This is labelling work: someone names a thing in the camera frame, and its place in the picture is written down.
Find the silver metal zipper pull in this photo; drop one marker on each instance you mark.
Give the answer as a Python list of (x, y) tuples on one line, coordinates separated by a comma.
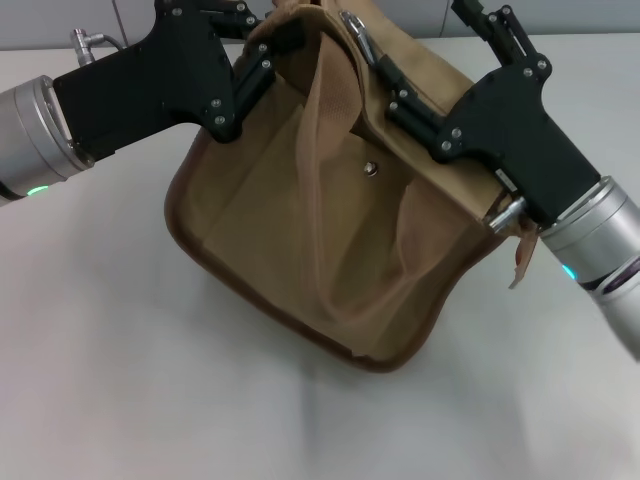
[(362, 42)]

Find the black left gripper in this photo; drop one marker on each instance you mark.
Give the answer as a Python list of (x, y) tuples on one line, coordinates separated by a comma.
[(150, 85)]

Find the khaki canvas food bag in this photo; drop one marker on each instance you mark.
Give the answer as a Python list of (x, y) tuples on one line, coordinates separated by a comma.
[(310, 240)]

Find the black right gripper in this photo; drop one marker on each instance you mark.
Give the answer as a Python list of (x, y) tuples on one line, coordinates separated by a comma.
[(510, 125)]

